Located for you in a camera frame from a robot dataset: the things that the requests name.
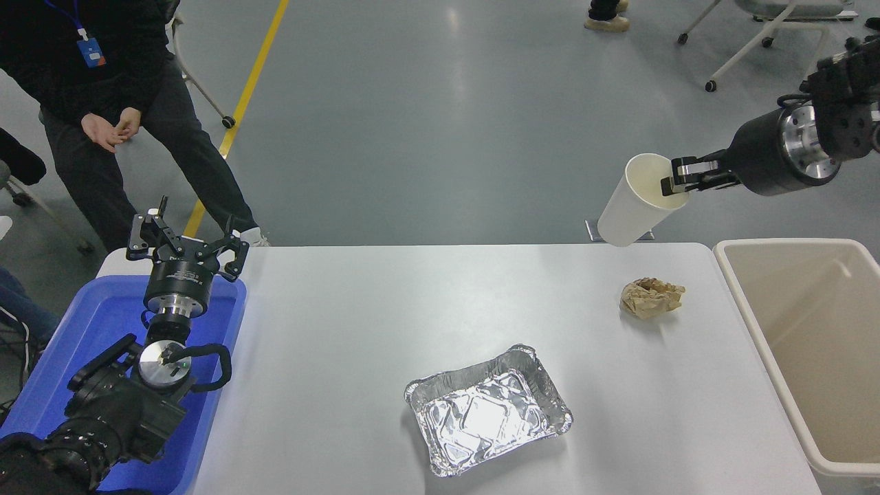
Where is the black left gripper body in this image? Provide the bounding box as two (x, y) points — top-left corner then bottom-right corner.
(144, 246), (221, 305)

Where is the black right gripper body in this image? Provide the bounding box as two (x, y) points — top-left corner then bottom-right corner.
(725, 109), (806, 199)

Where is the white paper cup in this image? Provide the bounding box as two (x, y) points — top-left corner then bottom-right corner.
(597, 153), (690, 248)

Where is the person's left hand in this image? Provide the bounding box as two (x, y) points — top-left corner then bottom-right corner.
(113, 107), (142, 138)

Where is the person's right hand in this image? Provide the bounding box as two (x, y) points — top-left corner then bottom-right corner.
(81, 113), (123, 153)

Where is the blue plastic tray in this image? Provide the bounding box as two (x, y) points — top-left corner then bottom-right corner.
(0, 275), (247, 495)

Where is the crumpled tan paper ball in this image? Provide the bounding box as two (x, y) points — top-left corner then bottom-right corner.
(621, 277), (685, 320)

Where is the wheeled chair with white legs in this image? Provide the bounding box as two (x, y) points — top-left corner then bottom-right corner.
(155, 0), (236, 130)

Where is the wheeled chair with grey legs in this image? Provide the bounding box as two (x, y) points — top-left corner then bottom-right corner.
(0, 129), (96, 254)

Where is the large pale bin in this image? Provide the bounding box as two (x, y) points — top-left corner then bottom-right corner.
(713, 238), (880, 476)

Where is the silver foil tray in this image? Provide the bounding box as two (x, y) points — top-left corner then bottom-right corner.
(404, 344), (573, 479)

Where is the blue badge on lanyard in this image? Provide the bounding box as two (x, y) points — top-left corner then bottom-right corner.
(40, 0), (106, 70)

